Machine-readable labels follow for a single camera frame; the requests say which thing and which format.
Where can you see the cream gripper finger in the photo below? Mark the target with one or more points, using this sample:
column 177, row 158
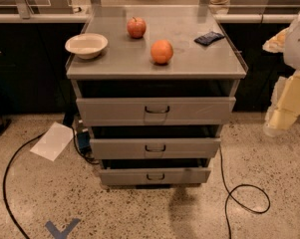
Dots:
column 276, row 44
column 285, row 105

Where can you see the grey drawer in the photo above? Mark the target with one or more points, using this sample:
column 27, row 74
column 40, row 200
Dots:
column 145, row 176
column 155, row 111
column 155, row 148

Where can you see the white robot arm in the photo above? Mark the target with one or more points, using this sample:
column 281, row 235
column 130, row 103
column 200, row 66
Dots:
column 291, row 54

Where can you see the grey metal drawer cabinet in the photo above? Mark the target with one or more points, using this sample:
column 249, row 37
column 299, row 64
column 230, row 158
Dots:
column 126, row 70

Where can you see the grey top drawer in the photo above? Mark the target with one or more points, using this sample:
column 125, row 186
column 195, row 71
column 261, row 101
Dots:
column 155, row 111

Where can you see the grey bottom drawer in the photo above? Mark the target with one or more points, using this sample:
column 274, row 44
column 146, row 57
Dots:
column 145, row 176

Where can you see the dark blue cloth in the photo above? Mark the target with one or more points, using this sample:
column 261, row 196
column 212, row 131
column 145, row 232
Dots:
column 208, row 38

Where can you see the orange fruit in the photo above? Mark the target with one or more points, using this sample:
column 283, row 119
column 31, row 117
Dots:
column 161, row 51

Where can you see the red apple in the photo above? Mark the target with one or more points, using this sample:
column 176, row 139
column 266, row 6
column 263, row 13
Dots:
column 136, row 27

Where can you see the white bowl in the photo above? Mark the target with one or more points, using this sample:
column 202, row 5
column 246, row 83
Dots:
column 87, row 45

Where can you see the blue power box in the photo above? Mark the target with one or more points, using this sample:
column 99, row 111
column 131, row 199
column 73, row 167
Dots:
column 83, row 139

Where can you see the white paper sheet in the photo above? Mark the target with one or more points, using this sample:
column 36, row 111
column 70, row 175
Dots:
column 53, row 141

